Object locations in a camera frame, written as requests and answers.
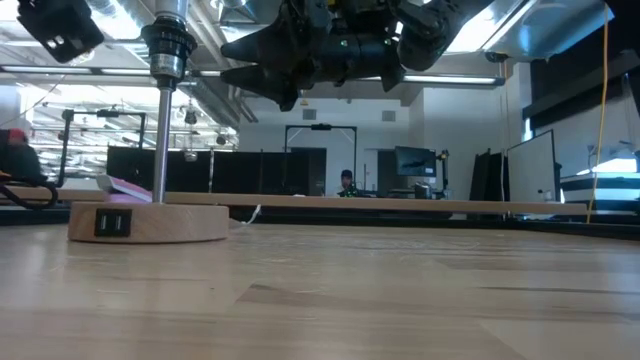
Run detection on black computer monitor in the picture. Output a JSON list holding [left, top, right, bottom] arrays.
[[393, 145, 438, 178]]

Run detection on wooden base table lamp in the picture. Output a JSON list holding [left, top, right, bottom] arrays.
[[67, 17, 230, 245]]

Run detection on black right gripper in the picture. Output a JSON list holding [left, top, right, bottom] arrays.
[[219, 0, 406, 112]]

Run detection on black partition panels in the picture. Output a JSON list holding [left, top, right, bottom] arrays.
[[105, 145, 328, 197]]

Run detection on black gantry frame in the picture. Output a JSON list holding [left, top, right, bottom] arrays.
[[55, 108, 148, 189], [283, 123, 359, 197]]

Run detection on thick black looped cable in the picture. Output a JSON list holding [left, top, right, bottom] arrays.
[[0, 171, 60, 210]]

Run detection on white rolling whiteboard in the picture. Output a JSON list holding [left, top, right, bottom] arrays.
[[506, 129, 562, 204]]

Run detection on person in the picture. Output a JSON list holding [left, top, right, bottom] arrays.
[[0, 128, 45, 184], [335, 168, 360, 198]]

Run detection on black standing panel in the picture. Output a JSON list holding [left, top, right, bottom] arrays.
[[469, 148, 507, 204]]

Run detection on light wooden desk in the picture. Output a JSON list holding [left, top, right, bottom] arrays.
[[0, 185, 589, 217]]

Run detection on pink and white stapler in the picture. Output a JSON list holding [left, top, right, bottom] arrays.
[[95, 173, 154, 204]]

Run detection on white storage shelves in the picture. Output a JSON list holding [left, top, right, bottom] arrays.
[[559, 158, 640, 215]]

